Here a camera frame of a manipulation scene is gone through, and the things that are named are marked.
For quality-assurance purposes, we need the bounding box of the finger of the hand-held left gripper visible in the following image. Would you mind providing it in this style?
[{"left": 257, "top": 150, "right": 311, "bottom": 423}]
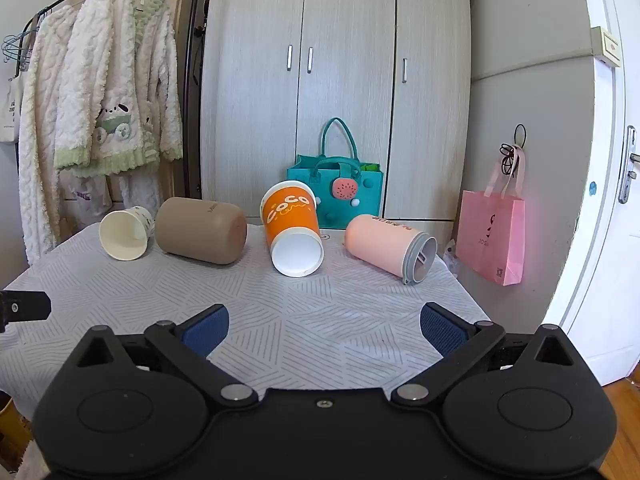
[{"left": 0, "top": 290, "right": 52, "bottom": 333}]

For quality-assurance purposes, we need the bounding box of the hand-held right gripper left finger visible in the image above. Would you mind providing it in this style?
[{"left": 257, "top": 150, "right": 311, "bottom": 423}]
[{"left": 70, "top": 304, "right": 259, "bottom": 409}]

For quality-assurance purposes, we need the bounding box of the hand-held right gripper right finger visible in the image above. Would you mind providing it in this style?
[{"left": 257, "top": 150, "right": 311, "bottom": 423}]
[{"left": 391, "top": 302, "right": 583, "bottom": 406}]

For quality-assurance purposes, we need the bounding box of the brown cup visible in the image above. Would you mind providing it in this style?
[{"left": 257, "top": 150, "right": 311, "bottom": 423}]
[{"left": 154, "top": 197, "right": 248, "bottom": 265}]

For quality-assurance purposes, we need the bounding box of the pink cup with grey lid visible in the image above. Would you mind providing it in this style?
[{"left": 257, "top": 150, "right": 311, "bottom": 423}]
[{"left": 343, "top": 214, "right": 438, "bottom": 286}]

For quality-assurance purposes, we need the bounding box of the small white printed paper cup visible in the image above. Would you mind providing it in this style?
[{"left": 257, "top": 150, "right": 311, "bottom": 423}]
[{"left": 98, "top": 206, "right": 155, "bottom": 261}]

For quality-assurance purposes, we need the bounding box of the orange paper cup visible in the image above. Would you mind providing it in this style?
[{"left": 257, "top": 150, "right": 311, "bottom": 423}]
[{"left": 260, "top": 180, "right": 325, "bottom": 278}]

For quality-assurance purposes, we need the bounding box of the clear plastic bag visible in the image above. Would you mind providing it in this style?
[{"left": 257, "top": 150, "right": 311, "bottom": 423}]
[{"left": 442, "top": 240, "right": 461, "bottom": 277}]

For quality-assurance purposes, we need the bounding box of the pink paper bag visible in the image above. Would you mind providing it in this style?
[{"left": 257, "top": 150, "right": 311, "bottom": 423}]
[{"left": 454, "top": 147, "right": 527, "bottom": 287}]

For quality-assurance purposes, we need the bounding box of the white patterned tablecloth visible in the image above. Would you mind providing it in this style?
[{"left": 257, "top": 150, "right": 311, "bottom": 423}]
[{"left": 0, "top": 220, "right": 496, "bottom": 411}]

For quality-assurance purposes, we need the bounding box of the white bag with purple print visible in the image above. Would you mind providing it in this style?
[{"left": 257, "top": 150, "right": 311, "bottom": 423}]
[{"left": 60, "top": 172, "right": 113, "bottom": 228}]

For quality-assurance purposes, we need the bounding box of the teal felt tote bag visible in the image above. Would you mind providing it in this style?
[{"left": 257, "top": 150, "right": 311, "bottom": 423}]
[{"left": 286, "top": 117, "right": 384, "bottom": 230}]

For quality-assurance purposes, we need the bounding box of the white fleece robe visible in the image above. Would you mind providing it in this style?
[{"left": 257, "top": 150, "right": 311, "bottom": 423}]
[{"left": 17, "top": 7, "right": 161, "bottom": 266}]

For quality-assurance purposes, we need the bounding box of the white canvas tote bag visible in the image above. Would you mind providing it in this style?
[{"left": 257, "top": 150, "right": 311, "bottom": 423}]
[{"left": 0, "top": 75, "right": 23, "bottom": 143}]

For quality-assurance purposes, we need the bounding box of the white door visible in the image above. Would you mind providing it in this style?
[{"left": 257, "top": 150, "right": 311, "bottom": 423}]
[{"left": 542, "top": 0, "right": 640, "bottom": 386}]

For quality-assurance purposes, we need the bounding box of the black clothes rack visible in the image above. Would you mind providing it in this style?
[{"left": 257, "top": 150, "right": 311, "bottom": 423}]
[{"left": 10, "top": 0, "right": 208, "bottom": 201}]

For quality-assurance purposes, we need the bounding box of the white green-trimmed fleece jacket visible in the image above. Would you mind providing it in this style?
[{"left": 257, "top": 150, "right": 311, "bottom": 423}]
[{"left": 52, "top": 0, "right": 184, "bottom": 177}]

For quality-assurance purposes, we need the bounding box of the grey wooden wardrobe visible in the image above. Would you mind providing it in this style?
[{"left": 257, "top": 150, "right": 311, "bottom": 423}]
[{"left": 200, "top": 0, "right": 473, "bottom": 241}]

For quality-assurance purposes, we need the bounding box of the black hair tie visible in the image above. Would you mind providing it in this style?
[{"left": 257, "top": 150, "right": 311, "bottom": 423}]
[{"left": 499, "top": 124, "right": 528, "bottom": 178}]

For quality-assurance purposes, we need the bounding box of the silver door handle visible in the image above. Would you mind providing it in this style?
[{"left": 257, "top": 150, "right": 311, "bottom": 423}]
[{"left": 617, "top": 125, "right": 640, "bottom": 205}]

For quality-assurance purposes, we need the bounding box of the blue wire hanger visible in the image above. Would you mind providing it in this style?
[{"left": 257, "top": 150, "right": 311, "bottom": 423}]
[{"left": 1, "top": 30, "right": 32, "bottom": 73}]

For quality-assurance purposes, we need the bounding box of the white wall switch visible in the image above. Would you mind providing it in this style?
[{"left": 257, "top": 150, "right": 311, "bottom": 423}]
[{"left": 590, "top": 25, "right": 623, "bottom": 68}]

